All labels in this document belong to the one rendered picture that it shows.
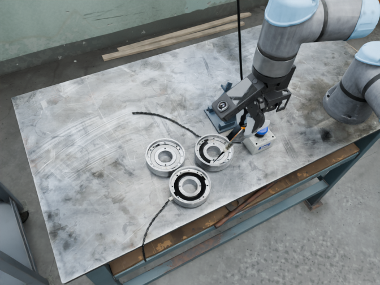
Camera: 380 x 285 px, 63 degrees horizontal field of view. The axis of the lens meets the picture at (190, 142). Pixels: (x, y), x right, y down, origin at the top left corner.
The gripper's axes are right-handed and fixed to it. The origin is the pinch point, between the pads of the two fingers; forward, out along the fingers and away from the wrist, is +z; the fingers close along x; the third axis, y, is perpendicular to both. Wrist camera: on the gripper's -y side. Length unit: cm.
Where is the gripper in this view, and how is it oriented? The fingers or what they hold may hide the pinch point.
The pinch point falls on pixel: (242, 130)
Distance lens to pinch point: 77.1
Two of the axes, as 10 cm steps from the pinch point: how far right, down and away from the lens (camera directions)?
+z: -0.5, 5.7, 8.2
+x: -4.3, -7.5, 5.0
